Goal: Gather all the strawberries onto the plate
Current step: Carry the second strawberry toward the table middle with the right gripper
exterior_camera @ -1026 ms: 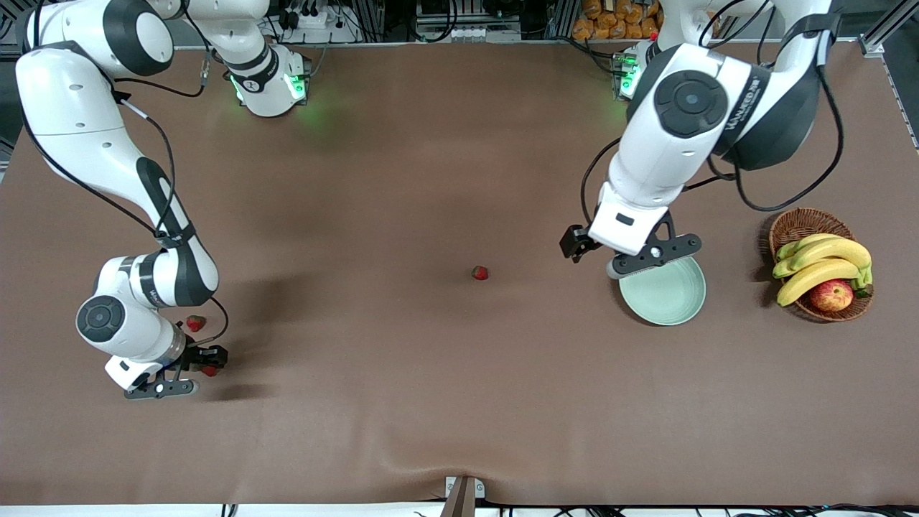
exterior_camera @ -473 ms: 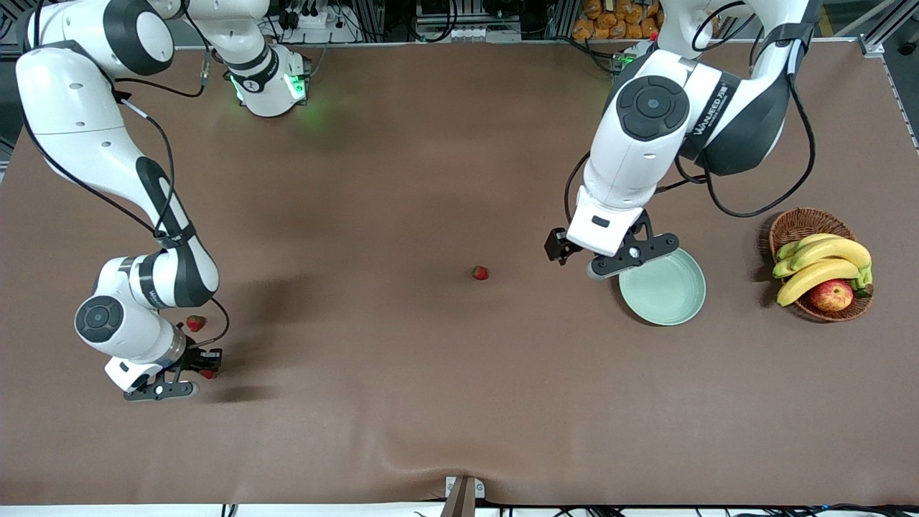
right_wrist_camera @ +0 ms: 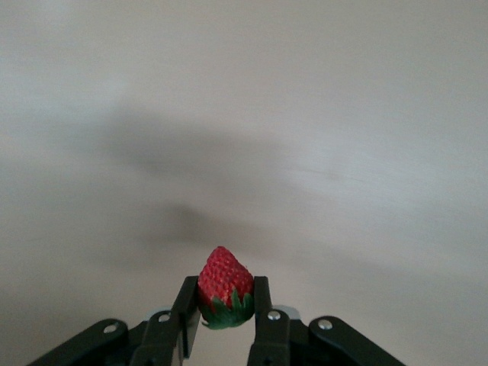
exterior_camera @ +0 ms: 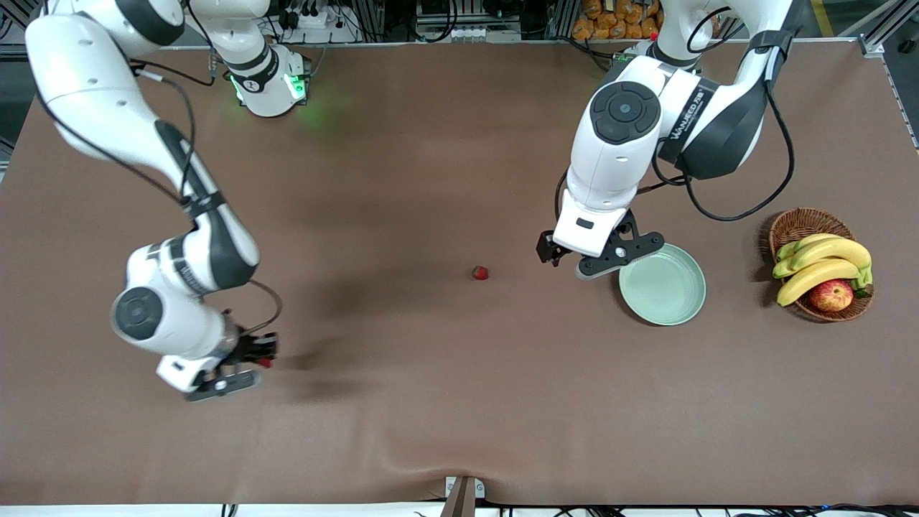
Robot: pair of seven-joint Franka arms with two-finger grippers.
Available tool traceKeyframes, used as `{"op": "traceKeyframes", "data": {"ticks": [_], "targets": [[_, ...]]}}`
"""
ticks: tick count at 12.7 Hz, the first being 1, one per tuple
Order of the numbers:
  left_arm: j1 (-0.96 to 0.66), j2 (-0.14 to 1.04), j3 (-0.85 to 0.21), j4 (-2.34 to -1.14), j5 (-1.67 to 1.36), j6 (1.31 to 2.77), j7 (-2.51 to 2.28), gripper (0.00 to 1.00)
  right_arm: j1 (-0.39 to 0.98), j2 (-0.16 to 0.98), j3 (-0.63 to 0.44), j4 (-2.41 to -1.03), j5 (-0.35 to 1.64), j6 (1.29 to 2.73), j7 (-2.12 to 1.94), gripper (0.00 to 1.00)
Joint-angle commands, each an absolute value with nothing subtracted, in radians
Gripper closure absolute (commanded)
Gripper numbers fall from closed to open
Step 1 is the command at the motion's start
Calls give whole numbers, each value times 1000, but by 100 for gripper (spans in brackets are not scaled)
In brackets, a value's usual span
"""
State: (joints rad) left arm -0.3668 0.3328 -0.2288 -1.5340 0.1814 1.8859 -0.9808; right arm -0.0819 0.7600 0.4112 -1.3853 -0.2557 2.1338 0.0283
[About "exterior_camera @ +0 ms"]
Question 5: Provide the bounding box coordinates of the pale green round plate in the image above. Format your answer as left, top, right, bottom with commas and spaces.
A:
618, 242, 707, 327

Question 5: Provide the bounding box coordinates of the brown wicker basket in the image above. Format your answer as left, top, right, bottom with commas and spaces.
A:
768, 208, 874, 322

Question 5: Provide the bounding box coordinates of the brown table mat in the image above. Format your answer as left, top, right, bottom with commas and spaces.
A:
0, 39, 919, 507

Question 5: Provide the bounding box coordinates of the bag of orange items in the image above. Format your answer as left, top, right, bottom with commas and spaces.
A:
572, 0, 665, 40

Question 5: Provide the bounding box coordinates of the red yellow apple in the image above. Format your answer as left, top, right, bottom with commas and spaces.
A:
808, 279, 855, 313

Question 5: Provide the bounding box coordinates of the white power strip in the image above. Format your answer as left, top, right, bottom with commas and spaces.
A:
279, 4, 344, 29

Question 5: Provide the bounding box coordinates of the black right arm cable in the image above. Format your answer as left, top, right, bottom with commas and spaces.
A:
43, 61, 283, 335

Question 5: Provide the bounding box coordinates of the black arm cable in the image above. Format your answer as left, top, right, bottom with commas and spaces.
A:
43, 61, 283, 335
554, 29, 796, 222

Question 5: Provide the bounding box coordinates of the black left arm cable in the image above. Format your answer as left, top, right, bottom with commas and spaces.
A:
554, 29, 796, 222

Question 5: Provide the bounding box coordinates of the aluminium table edge rail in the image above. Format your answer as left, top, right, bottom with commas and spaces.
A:
882, 54, 919, 152

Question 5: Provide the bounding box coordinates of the aluminium frame profile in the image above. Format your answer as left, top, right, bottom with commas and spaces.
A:
0, 0, 44, 33
858, 0, 919, 58

